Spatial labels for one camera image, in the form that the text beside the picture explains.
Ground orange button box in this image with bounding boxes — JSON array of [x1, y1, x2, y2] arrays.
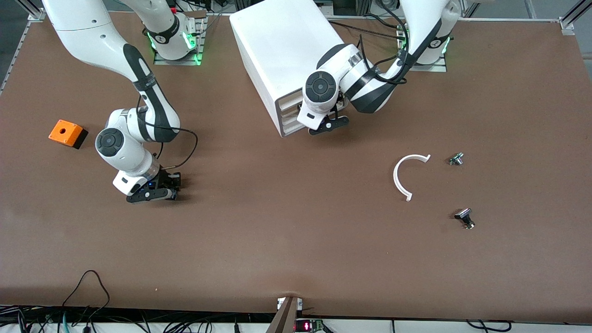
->
[[48, 119, 89, 149]]

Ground red LED display board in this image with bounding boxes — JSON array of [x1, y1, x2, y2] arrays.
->
[[295, 318, 325, 333]]

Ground white curved plastic arc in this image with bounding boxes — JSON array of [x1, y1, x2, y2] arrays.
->
[[393, 154, 432, 202]]

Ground looped thin black cable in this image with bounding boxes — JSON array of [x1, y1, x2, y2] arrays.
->
[[62, 270, 111, 320]]

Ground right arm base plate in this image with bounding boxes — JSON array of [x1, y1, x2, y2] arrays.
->
[[154, 12, 207, 66]]

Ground tangled black cables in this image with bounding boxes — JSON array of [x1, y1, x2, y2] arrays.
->
[[0, 305, 262, 333]]

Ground brown camera mount post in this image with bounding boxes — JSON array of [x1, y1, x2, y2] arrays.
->
[[265, 296, 299, 333]]

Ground aluminium table frame rail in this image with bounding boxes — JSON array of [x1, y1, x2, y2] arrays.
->
[[559, 0, 592, 37], [0, 7, 47, 95]]

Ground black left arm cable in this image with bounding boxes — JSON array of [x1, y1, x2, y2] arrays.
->
[[358, 0, 412, 86]]

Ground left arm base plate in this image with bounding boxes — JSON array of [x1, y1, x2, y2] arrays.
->
[[398, 23, 448, 72]]

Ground black selector switch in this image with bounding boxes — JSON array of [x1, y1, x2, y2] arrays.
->
[[454, 208, 476, 230]]

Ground black cable below table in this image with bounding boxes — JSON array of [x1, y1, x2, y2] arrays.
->
[[465, 319, 513, 333]]

